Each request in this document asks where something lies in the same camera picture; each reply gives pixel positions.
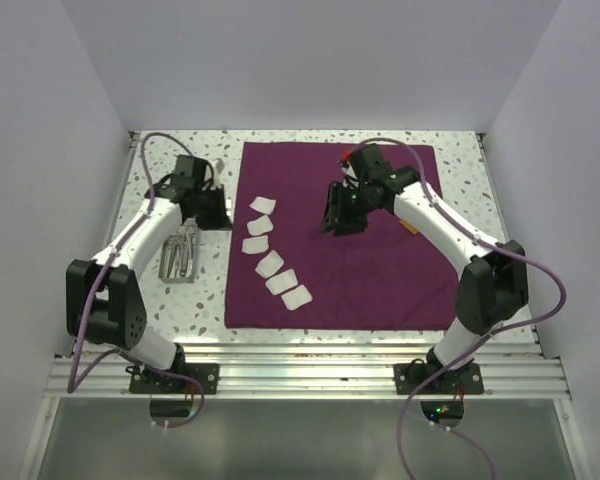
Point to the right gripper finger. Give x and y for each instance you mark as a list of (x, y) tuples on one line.
[(332, 209), (346, 227)]

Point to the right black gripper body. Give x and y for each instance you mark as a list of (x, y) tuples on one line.
[(354, 202)]

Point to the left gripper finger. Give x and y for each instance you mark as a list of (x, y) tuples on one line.
[(207, 223), (223, 220)]

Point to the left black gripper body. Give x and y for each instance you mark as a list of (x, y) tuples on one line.
[(209, 201)]

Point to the steel hemostat clamp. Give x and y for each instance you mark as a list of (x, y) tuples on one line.
[(170, 250)]

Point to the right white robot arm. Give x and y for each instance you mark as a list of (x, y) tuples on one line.
[(493, 284)]

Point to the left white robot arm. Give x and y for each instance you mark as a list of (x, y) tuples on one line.
[(104, 304)]

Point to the white gauze pad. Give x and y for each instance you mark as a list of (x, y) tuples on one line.
[(296, 298), (260, 226), (263, 205), (282, 282), (255, 245), (269, 265)]

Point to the stainless steel instrument tray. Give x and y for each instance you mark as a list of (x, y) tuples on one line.
[(172, 278)]

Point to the orange tape strip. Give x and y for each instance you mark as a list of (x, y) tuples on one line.
[(411, 230)]

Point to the purple cloth mat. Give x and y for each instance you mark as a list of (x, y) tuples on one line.
[(385, 278)]

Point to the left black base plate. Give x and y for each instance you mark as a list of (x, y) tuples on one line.
[(191, 377)]

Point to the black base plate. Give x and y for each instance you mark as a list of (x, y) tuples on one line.
[(191, 377), (421, 377)]

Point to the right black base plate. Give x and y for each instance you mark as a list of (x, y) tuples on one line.
[(421, 377)]

